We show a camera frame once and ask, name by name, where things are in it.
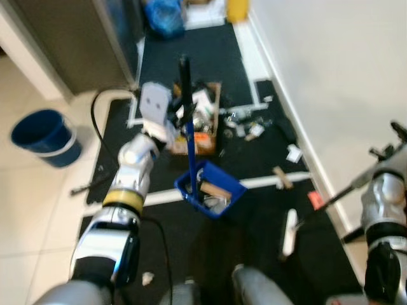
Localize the blue long-handled dustpan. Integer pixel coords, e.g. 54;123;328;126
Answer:
174;55;247;220

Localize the white broom with black handle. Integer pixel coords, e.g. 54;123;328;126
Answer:
279;178;376;262

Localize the black floor mat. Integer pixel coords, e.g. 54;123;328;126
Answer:
137;22;258;109
76;181;363;305
86;79;312;204

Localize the white floor tape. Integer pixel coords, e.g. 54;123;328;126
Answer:
127;38;275;126

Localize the long white floor strip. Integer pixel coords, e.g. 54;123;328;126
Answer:
83;172;314;218

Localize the brown cardboard box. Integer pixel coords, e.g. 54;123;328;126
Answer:
167;81;222;156

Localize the clear plastic bottle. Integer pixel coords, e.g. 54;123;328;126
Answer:
224;109;254;125

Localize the small white box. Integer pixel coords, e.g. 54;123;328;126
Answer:
247;124;266;140

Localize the brown cardboard piece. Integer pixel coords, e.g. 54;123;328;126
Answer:
272;166;294;190
200;181;231;199

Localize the blue plastic bag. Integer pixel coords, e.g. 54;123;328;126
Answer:
144;0;186;40

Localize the white paper scrap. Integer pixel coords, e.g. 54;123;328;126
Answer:
286;145;303;165

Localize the yellow plastic container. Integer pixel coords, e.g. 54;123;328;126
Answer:
226;0;250;24

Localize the grey flat bar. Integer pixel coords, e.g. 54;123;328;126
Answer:
70;180;106;196

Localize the grey metal door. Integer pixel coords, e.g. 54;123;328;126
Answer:
13;0;146;96

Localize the blue plastic bucket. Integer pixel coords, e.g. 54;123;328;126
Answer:
11;109;83;168

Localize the grey right robot leg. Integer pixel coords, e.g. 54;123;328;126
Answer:
232;266;293;305

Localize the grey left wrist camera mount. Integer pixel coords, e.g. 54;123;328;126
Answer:
139;83;172;131

